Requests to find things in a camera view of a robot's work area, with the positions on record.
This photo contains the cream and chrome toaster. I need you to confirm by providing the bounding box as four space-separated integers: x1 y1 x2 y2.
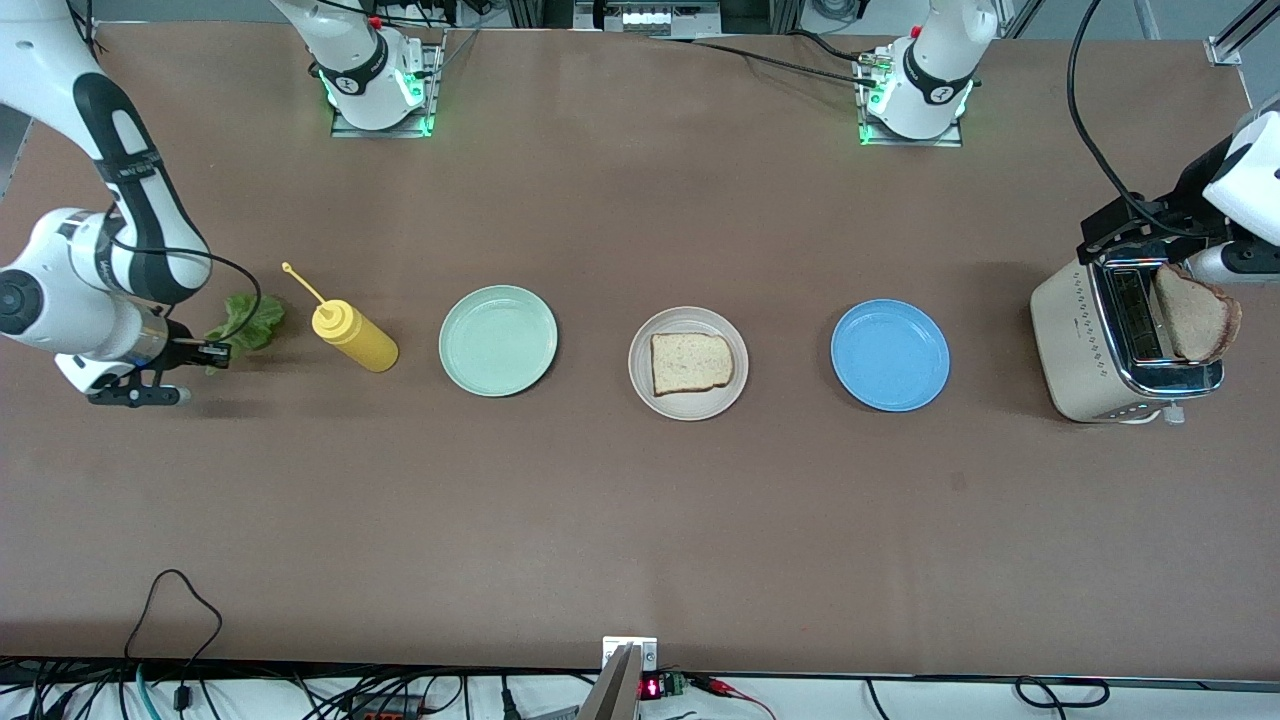
1030 240 1226 426

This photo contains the grey aluminium bar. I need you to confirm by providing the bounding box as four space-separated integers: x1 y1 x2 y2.
578 645 643 720

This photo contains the yellow squeeze bottle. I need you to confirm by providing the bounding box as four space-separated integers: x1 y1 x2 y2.
282 262 400 374

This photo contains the light bread slice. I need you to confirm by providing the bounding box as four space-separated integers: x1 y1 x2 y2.
650 332 736 397

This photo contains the beige plate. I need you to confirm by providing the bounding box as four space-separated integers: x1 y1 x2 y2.
628 306 750 422

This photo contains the black coiled cable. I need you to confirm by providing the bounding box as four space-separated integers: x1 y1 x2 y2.
1015 677 1111 709

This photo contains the red clip lead cable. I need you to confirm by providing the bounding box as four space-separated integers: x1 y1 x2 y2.
690 675 779 720

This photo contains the aluminium frame post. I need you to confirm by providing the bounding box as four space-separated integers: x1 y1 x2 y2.
1205 0 1280 66

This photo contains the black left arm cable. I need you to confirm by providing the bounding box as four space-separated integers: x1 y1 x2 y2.
1065 0 1231 243

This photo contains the white power box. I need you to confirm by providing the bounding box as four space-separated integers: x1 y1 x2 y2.
575 0 721 36

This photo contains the brown-crusted bread slice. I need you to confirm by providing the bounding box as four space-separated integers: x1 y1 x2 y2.
1153 265 1243 363

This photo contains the green lettuce leaf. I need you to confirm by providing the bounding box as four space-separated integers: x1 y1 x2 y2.
203 292 287 376

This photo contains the thin black looped cable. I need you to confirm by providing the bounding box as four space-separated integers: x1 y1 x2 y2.
125 570 223 661

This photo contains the blue plate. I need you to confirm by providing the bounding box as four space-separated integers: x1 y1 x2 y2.
830 299 951 413

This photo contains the black cable across table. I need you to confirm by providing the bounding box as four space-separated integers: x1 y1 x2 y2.
650 35 881 89

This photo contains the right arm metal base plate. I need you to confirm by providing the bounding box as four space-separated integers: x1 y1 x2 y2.
330 30 446 139

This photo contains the mint green plate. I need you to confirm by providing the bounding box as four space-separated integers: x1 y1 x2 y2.
438 285 559 398

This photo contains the white metal bracket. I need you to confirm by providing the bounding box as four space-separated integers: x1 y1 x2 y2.
602 637 659 673

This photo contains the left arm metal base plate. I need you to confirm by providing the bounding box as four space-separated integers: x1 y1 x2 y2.
855 50 963 149

